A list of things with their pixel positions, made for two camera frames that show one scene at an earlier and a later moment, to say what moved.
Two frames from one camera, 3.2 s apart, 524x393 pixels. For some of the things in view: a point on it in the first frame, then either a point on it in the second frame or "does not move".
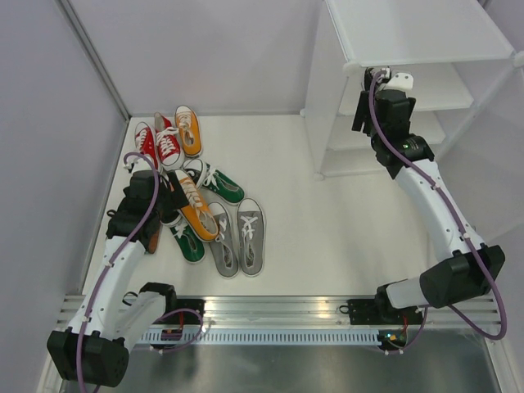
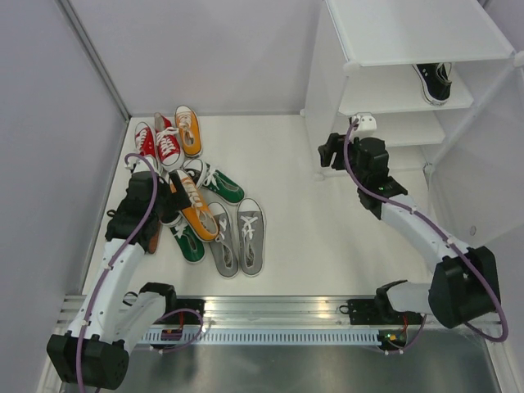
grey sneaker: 225,248 does not move
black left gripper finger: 178,196 does not move
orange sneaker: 197,214 does not move
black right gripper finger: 363,115 -> 336,143
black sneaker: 122,223 does not move
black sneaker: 382,75 -> 435,79
